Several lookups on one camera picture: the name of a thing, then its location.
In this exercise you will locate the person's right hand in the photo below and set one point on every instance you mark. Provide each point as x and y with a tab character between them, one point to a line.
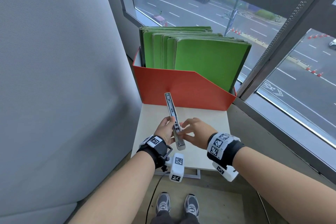
200	133

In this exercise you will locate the person's left hand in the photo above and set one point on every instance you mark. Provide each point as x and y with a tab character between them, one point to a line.
163	129

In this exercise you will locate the person's right thumb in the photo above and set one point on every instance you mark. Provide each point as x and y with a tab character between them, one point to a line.
187	135

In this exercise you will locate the person's left thumb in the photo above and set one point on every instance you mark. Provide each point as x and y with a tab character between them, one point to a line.
171	121

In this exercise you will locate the grey metal stapler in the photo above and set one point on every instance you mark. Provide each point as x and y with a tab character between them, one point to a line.
172	111

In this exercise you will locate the person's right forearm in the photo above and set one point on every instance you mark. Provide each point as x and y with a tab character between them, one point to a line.
283	189

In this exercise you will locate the person's left forearm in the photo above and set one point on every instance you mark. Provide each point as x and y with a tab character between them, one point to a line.
118	195

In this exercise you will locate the red file box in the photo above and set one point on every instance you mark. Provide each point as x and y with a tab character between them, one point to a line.
183	90

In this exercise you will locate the grey metal table base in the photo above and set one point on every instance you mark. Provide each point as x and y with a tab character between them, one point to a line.
193	174

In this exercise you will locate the person's right grey sneaker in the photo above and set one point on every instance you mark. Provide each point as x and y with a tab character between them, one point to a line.
191	205

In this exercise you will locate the person's grey sneaker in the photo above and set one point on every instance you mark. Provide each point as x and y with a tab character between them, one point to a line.
163	202
191	205

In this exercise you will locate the person's left grey sneaker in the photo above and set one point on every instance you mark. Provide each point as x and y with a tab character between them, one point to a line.
163	202

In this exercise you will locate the stack of green folders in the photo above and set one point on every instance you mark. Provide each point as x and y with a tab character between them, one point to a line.
210	58

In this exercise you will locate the person's dark trousers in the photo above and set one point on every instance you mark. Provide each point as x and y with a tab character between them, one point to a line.
168	218

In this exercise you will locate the red car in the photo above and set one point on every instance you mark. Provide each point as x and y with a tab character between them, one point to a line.
160	20

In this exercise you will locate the grey fabric partition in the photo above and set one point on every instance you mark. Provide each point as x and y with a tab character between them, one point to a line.
57	87

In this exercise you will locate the street sign pole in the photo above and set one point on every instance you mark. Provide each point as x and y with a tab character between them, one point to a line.
232	17

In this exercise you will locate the row of orange traffic cones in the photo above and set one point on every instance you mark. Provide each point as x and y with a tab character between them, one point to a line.
314	71

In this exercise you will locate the white car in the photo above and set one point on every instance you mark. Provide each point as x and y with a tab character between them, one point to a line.
333	44

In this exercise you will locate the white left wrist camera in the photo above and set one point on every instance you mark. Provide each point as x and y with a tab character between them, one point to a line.
177	170

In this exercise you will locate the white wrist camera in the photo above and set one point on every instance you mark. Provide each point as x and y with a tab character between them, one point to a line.
227	171
177	170

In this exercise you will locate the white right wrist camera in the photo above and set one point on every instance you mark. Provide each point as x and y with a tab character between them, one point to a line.
227	171

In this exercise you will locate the dark grey window frame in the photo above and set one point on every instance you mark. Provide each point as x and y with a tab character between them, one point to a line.
296	32

